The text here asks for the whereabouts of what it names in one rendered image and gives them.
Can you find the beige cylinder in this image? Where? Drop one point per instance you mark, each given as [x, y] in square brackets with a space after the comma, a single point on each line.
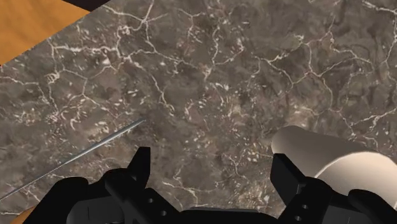
[341, 161]

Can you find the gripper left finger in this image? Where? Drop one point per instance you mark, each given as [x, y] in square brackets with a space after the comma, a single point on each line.
[133, 192]

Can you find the thin grey metal rod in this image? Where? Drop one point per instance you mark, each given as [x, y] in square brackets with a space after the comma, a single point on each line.
[77, 156]

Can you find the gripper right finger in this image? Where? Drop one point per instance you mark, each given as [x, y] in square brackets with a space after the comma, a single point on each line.
[297, 189]

